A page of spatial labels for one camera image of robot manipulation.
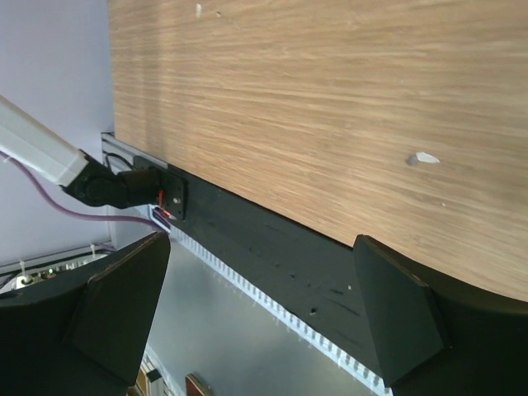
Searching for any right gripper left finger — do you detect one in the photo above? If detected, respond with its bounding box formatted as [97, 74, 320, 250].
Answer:
[1, 233, 171, 395]

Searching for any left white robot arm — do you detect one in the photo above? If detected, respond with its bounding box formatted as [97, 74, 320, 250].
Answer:
[1, 97, 163, 209]

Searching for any white slotted cable duct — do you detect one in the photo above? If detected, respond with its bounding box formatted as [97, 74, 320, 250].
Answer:
[170, 227, 393, 395]

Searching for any aluminium front rail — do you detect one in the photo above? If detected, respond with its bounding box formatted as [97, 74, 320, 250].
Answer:
[101, 133, 168, 172]

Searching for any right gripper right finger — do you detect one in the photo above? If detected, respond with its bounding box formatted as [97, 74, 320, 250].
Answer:
[353, 235, 527, 395]

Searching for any white scrap near front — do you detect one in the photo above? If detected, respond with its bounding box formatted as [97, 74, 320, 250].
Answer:
[406, 152, 441, 166]

